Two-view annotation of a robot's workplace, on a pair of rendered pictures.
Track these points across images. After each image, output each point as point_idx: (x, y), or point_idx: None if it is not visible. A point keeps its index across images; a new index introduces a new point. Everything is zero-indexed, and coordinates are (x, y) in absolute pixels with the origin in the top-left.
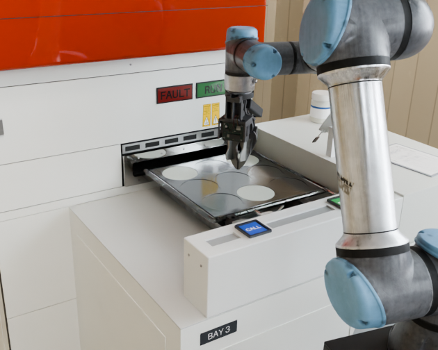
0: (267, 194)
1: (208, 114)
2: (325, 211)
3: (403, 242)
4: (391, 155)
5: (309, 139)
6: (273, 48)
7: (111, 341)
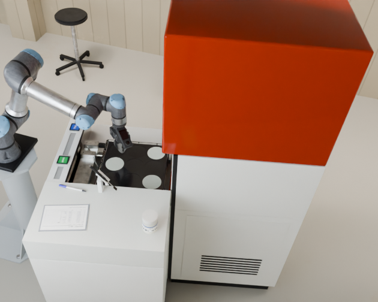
0: (109, 165)
1: None
2: (65, 152)
3: (5, 105)
4: (75, 211)
5: (126, 198)
6: (88, 96)
7: None
